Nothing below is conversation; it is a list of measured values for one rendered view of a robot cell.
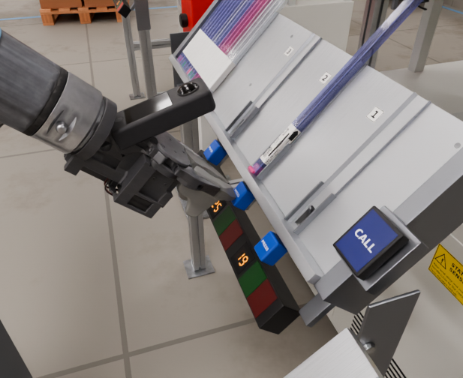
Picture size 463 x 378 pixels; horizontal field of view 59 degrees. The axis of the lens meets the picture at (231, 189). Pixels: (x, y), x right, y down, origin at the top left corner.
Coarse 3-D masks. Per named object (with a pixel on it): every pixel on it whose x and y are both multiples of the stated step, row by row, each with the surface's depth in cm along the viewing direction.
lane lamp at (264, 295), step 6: (264, 282) 47; (258, 288) 47; (264, 288) 46; (270, 288) 46; (252, 294) 47; (258, 294) 46; (264, 294) 46; (270, 294) 45; (252, 300) 47; (258, 300) 46; (264, 300) 46; (270, 300) 45; (252, 306) 46; (258, 306) 46; (264, 306) 45; (258, 312) 45
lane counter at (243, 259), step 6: (246, 246) 51; (240, 252) 52; (246, 252) 51; (234, 258) 52; (240, 258) 51; (246, 258) 50; (252, 258) 50; (234, 264) 51; (240, 264) 51; (246, 264) 50; (240, 270) 50
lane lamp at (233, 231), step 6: (234, 222) 55; (228, 228) 55; (234, 228) 54; (240, 228) 53; (222, 234) 56; (228, 234) 55; (234, 234) 54; (240, 234) 53; (222, 240) 55; (228, 240) 54; (234, 240) 53; (228, 246) 54
